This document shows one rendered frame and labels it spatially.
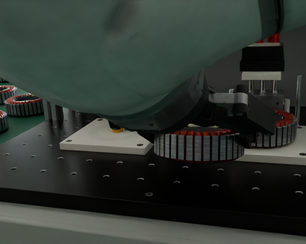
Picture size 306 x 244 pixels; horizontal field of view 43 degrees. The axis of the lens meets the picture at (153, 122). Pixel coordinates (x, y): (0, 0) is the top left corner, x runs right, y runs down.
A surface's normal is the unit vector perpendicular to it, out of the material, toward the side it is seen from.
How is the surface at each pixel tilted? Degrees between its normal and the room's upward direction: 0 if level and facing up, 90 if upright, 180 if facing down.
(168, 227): 0
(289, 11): 138
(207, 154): 80
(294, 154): 0
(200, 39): 134
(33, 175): 0
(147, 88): 142
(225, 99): 61
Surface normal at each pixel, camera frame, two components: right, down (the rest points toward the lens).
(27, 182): -0.05, -0.96
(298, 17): 0.22, 0.94
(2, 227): -0.29, 0.29
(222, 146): 0.38, 0.10
